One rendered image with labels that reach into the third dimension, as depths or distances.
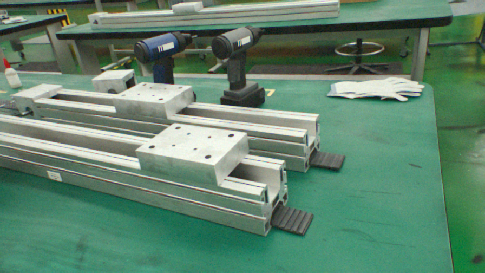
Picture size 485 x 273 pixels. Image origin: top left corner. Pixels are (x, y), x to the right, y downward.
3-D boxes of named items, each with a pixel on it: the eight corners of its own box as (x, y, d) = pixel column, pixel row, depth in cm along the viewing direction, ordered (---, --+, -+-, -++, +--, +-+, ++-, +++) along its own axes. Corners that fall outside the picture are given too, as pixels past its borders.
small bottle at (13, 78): (17, 89, 149) (4, 59, 144) (9, 89, 150) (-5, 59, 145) (24, 85, 152) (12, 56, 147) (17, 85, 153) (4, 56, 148)
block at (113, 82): (96, 111, 117) (87, 82, 113) (114, 97, 127) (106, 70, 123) (125, 110, 115) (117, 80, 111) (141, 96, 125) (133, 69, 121)
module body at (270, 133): (45, 128, 109) (33, 101, 106) (73, 114, 117) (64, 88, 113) (305, 173, 73) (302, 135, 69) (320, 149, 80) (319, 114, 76)
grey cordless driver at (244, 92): (218, 114, 104) (205, 36, 94) (259, 90, 117) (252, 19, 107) (238, 119, 99) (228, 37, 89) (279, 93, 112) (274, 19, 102)
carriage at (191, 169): (144, 182, 66) (135, 149, 63) (181, 153, 74) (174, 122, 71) (220, 200, 58) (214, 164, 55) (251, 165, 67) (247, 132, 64)
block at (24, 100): (17, 128, 112) (3, 98, 107) (54, 111, 121) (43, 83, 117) (37, 131, 108) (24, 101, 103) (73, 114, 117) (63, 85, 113)
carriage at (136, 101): (119, 122, 92) (111, 97, 89) (148, 105, 100) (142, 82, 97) (170, 130, 84) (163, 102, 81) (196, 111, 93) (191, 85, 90)
